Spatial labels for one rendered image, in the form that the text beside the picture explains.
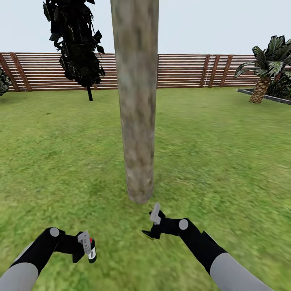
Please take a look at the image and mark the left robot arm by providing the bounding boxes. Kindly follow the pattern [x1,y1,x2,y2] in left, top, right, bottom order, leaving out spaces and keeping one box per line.
[0,227,92,291]

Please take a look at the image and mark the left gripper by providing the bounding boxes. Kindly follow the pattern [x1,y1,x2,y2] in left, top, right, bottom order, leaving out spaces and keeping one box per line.
[63,232,85,263]

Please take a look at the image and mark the pesticide atomizer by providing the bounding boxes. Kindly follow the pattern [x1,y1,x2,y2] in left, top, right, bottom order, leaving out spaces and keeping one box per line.
[88,240,97,263]

